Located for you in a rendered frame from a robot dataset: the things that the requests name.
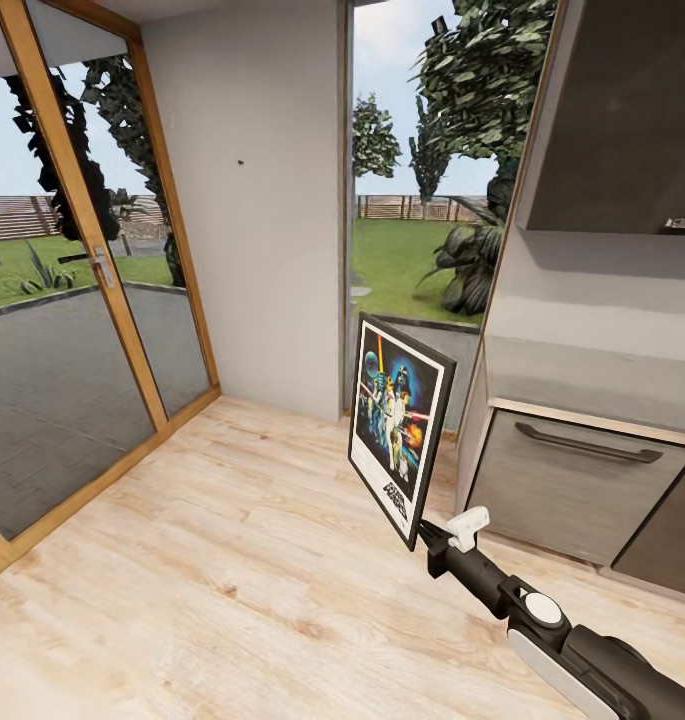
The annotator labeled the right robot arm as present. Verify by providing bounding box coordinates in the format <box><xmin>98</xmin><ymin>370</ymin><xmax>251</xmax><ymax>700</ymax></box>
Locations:
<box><xmin>415</xmin><ymin>505</ymin><xmax>685</xmax><ymax>720</ymax></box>

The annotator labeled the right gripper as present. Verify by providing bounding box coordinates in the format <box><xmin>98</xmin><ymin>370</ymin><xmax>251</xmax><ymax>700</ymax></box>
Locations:
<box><xmin>415</xmin><ymin>519</ymin><xmax>494</xmax><ymax>595</ymax></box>

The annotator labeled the poster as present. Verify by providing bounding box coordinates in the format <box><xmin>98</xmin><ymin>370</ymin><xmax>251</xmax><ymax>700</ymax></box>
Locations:
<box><xmin>347</xmin><ymin>310</ymin><xmax>458</xmax><ymax>552</ymax></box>

